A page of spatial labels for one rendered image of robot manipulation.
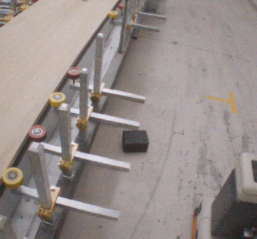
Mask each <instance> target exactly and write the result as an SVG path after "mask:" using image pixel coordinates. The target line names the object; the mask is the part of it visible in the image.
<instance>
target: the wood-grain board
mask: <svg viewBox="0 0 257 239"><path fill-rule="evenodd" d="M119 1H120V0H89V1H82V0H39V1H37V2H36V3H34V4H33V5H31V6H30V7H28V8H27V9H26V10H24V11H22V12H21V13H20V14H19V15H17V16H16V17H14V18H13V19H12V20H11V21H8V23H6V24H5V25H4V26H3V27H1V28H0V187H1V184H2V183H3V174H4V171H5V170H7V169H9V168H11V167H12V164H13V163H14V161H15V159H16V158H17V156H18V155H19V152H20V151H21V149H22V147H23V146H24V143H25V142H26V140H27V139H28V137H29V135H28V130H30V128H31V127H32V126H34V125H36V123H37V122H38V120H39V118H40V116H41V115H42V114H43V112H44V110H45V109H46V107H47V105H48V104H49V103H50V96H51V94H53V93H56V91H57V90H58V88H59V87H60V85H61V83H62V82H63V81H64V79H65V78H66V74H67V71H68V69H69V68H72V67H73V65H74V63H75V62H76V60H77V59H78V58H79V56H80V55H81V54H82V51H83V50H84V49H85V47H86V46H87V45H88V44H89V42H90V40H91V39H92V37H93V36H94V35H95V33H96V32H97V31H98V29H99V28H100V26H101V25H102V23H103V22H104V20H105V19H106V18H107V17H108V14H109V11H112V10H113V9H114V7H115V5H116V4H117V3H118V2H119Z"/></svg>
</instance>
